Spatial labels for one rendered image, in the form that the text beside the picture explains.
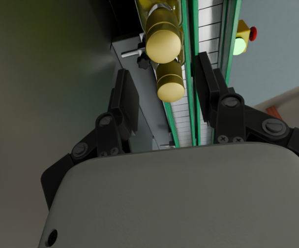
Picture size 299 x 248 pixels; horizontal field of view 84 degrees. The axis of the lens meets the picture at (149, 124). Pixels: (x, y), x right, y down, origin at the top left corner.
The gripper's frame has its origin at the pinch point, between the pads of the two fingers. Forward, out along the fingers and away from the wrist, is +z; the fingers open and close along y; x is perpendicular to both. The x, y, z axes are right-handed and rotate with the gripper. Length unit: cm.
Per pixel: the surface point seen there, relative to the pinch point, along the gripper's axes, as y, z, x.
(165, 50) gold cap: 0.3, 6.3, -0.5
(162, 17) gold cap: 0.4, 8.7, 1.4
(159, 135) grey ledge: -11, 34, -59
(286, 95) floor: 128, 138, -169
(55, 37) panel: -11.9, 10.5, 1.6
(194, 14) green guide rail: 5.8, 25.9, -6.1
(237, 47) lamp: 19.1, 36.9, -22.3
